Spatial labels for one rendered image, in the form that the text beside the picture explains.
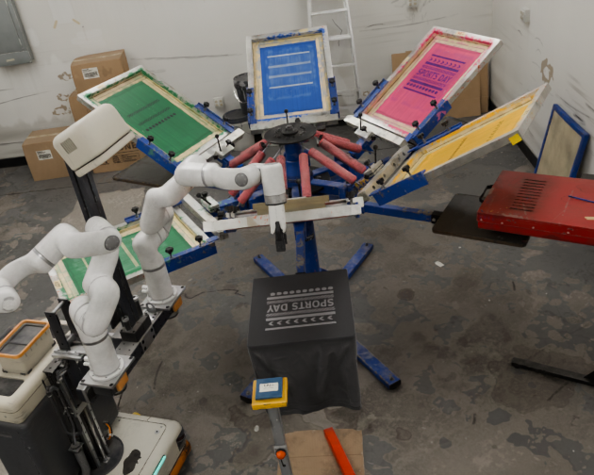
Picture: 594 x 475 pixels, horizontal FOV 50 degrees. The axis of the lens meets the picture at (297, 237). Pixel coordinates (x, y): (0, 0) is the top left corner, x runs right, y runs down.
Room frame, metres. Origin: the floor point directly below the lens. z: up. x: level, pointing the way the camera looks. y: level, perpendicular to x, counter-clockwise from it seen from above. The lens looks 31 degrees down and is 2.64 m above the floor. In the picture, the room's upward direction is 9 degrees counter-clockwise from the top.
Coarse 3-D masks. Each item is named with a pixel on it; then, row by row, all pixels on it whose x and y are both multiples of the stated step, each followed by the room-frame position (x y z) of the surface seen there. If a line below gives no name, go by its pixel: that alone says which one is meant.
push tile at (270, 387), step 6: (270, 378) 1.78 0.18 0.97; (276, 378) 1.78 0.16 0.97; (282, 378) 1.77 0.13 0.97; (258, 384) 1.76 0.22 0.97; (264, 384) 1.76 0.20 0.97; (270, 384) 1.75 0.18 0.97; (276, 384) 1.75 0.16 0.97; (282, 384) 1.75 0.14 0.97; (258, 390) 1.73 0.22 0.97; (264, 390) 1.72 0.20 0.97; (270, 390) 1.72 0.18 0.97; (276, 390) 1.71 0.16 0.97; (282, 390) 1.72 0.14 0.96; (258, 396) 1.70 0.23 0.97; (264, 396) 1.69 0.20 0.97; (270, 396) 1.69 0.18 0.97; (276, 396) 1.69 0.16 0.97
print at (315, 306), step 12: (312, 288) 2.34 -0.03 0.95; (324, 288) 2.32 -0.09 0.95; (276, 300) 2.29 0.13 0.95; (288, 300) 2.28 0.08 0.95; (300, 300) 2.27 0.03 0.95; (312, 300) 2.25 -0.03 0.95; (324, 300) 2.24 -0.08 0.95; (276, 312) 2.20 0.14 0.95; (288, 312) 2.19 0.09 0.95; (300, 312) 2.18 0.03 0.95; (312, 312) 2.17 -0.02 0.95; (324, 312) 2.15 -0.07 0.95; (276, 324) 2.12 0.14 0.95; (288, 324) 2.11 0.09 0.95; (300, 324) 2.10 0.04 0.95; (312, 324) 2.08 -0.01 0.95; (324, 324) 2.07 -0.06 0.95
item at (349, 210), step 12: (252, 216) 2.04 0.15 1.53; (264, 216) 2.03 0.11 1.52; (288, 216) 2.02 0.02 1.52; (300, 216) 2.02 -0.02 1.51; (312, 216) 2.01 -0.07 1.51; (324, 216) 2.01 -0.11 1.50; (336, 216) 2.00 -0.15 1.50; (348, 216) 2.50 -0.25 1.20; (204, 228) 2.04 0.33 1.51; (216, 228) 2.04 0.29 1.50; (228, 228) 2.03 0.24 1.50
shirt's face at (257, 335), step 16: (320, 272) 2.45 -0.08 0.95; (336, 272) 2.43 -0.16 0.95; (256, 288) 2.40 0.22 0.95; (272, 288) 2.38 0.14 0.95; (288, 288) 2.36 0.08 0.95; (304, 288) 2.35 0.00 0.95; (336, 288) 2.31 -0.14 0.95; (256, 304) 2.28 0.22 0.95; (336, 304) 2.19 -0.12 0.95; (256, 320) 2.17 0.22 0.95; (336, 320) 2.08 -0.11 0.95; (352, 320) 2.07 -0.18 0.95; (256, 336) 2.06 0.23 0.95; (272, 336) 2.04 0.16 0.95; (288, 336) 2.03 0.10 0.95; (304, 336) 2.01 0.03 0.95; (320, 336) 2.00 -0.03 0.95; (336, 336) 1.98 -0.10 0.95
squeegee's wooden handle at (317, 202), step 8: (288, 200) 2.59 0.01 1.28; (296, 200) 2.58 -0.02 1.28; (304, 200) 2.58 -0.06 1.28; (312, 200) 2.57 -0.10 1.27; (320, 200) 2.57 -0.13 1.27; (328, 200) 2.56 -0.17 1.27; (256, 208) 2.59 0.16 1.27; (264, 208) 2.58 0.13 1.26; (288, 208) 2.57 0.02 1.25; (296, 208) 2.56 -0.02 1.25; (304, 208) 2.56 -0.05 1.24; (312, 208) 2.55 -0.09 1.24
